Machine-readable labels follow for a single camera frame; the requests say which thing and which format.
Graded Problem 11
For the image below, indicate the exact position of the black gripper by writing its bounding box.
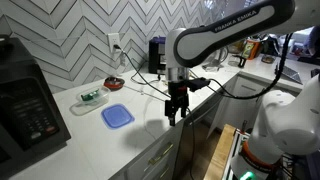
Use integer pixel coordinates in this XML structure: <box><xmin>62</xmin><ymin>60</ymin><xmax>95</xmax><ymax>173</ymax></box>
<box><xmin>164</xmin><ymin>79</ymin><xmax>190</xmax><ymax>127</ymax></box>

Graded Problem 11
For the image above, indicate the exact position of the clear plastic container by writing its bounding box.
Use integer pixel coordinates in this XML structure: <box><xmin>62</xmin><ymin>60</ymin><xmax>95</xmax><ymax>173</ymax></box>
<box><xmin>75</xmin><ymin>85</ymin><xmax>112</xmax><ymax>106</ymax></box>

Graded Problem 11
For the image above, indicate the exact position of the black coffee maker purple top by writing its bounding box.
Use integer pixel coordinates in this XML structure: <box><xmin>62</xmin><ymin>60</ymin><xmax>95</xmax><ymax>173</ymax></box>
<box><xmin>148</xmin><ymin>36</ymin><xmax>168</xmax><ymax>75</ymax></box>

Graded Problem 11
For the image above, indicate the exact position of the clear flat container lid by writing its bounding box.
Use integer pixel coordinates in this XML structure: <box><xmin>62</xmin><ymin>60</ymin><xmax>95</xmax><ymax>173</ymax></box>
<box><xmin>69</xmin><ymin>98</ymin><xmax>110</xmax><ymax>117</ymax></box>

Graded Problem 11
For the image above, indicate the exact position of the black microwave oven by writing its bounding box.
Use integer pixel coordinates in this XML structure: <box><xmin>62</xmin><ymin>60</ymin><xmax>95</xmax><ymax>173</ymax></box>
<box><xmin>0</xmin><ymin>35</ymin><xmax>72</xmax><ymax>178</ymax></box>

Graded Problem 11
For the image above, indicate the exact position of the wooden board beside robot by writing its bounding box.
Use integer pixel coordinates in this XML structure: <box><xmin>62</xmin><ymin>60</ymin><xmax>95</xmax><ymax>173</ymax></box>
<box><xmin>203</xmin><ymin>123</ymin><xmax>237</xmax><ymax>180</ymax></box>

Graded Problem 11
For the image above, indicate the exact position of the blue plastic lid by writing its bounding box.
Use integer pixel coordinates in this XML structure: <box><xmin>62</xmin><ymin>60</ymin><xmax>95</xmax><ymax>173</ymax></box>
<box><xmin>100</xmin><ymin>103</ymin><xmax>136</xmax><ymax>130</ymax></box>

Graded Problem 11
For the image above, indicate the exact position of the small red bowl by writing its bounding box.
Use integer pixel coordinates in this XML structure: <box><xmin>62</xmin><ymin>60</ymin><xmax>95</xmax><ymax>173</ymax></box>
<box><xmin>103</xmin><ymin>76</ymin><xmax>126</xmax><ymax>90</ymax></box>

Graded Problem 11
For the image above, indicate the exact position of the black small stand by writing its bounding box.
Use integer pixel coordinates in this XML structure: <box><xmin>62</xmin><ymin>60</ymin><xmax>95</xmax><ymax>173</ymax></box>
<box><xmin>232</xmin><ymin>54</ymin><xmax>248</xmax><ymax>69</ymax></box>

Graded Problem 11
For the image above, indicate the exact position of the orange bottle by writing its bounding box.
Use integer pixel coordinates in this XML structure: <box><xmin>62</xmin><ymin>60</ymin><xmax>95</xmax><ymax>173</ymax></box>
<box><xmin>241</xmin><ymin>39</ymin><xmax>261</xmax><ymax>61</ymax></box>

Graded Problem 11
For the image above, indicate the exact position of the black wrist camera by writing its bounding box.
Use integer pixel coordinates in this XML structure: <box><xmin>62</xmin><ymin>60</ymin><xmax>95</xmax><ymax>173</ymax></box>
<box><xmin>187</xmin><ymin>77</ymin><xmax>212</xmax><ymax>93</ymax></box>

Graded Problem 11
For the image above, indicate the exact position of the brass cabinet drawer handle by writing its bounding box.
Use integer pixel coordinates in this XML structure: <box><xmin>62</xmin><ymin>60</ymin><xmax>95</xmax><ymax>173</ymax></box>
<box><xmin>156</xmin><ymin>164</ymin><xmax>171</xmax><ymax>180</ymax></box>
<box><xmin>147</xmin><ymin>142</ymin><xmax>175</xmax><ymax>166</ymax></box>

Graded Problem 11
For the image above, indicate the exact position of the long black power cable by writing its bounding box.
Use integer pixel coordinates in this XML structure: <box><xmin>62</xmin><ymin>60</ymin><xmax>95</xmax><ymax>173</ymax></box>
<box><xmin>113</xmin><ymin>44</ymin><xmax>196</xmax><ymax>180</ymax></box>

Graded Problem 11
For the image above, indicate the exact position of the white wall outlet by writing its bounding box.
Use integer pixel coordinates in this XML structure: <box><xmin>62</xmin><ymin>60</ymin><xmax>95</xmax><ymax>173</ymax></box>
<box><xmin>107</xmin><ymin>32</ymin><xmax>122</xmax><ymax>54</ymax></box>

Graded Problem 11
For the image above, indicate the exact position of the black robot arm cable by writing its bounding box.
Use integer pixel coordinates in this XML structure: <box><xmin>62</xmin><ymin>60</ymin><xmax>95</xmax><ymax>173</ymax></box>
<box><xmin>206</xmin><ymin>32</ymin><xmax>294</xmax><ymax>100</ymax></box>

